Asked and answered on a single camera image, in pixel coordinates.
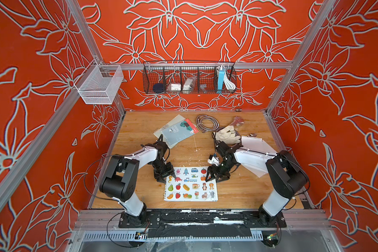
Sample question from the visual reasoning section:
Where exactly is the black wire wall basket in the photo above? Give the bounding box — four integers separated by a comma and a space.
142, 60, 237, 95

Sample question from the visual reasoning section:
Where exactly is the white sticker picture notebook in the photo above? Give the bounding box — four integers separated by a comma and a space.
164, 167, 218, 202

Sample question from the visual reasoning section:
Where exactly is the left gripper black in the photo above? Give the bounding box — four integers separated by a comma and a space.
151, 161, 176, 182

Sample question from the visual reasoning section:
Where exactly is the torn white notebook page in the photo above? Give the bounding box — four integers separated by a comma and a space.
238, 150, 277, 177

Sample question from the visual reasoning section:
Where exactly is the white cable in basket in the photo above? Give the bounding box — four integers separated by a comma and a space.
223, 70, 236, 91

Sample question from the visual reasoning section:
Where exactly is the white small box in basket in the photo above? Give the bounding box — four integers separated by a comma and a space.
167, 83, 182, 92

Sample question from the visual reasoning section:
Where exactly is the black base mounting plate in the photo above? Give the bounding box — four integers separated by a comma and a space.
118, 210, 287, 240

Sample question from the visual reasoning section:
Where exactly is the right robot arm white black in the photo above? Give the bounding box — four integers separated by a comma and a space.
206, 139, 309, 227

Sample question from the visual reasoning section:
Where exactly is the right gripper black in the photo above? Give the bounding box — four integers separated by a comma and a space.
203, 160, 234, 183

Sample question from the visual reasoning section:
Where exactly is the small coiled metal hose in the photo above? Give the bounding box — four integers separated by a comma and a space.
195, 114, 220, 133

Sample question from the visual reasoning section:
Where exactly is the dark round object in basket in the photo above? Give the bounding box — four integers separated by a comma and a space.
153, 83, 165, 94

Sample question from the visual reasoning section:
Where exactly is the teal steno notes notebook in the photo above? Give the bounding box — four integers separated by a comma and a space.
162, 119, 198, 144

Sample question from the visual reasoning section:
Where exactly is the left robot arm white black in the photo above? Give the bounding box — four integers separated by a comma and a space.
99, 135, 176, 222

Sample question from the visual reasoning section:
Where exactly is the light blue box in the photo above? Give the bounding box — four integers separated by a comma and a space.
216, 66, 225, 93

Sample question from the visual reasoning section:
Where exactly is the clear plastic bag in basket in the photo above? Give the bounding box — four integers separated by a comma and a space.
182, 77, 197, 94

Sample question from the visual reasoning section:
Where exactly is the beige work glove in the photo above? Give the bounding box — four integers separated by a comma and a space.
215, 126, 241, 145

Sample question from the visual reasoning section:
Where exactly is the white wire basket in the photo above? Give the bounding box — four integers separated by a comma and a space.
77, 65, 124, 105

